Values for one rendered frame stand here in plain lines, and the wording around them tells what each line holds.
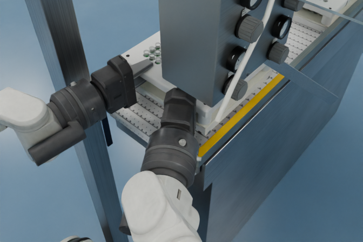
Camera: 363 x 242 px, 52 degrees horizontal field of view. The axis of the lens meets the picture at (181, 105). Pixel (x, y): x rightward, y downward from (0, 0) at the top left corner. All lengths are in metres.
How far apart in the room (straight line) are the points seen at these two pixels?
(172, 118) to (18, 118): 0.25
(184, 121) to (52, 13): 0.29
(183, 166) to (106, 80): 0.23
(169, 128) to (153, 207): 0.16
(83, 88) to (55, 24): 0.12
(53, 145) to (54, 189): 1.23
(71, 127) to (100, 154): 0.32
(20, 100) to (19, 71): 1.87
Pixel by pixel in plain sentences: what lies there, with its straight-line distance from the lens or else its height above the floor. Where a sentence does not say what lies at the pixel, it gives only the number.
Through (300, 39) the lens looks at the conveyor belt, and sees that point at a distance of 1.10.
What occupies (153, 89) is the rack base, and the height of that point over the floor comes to 1.00.
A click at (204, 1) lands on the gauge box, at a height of 1.30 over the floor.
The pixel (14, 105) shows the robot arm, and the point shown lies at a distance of 0.70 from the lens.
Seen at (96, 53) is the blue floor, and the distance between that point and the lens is 2.57.
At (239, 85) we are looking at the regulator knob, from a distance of 0.55.
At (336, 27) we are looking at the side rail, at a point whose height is 0.96.
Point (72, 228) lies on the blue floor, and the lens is 1.78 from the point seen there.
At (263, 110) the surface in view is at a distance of 0.89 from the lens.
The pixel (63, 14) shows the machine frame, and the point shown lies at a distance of 0.71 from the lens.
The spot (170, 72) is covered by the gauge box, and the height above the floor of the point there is 1.16.
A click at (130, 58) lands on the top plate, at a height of 1.04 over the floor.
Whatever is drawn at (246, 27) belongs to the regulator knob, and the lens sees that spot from 0.50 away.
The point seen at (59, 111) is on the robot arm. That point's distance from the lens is 0.70.
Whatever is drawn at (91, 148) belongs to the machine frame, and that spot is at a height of 0.81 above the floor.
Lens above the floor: 1.54
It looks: 46 degrees down
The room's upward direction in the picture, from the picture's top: straight up
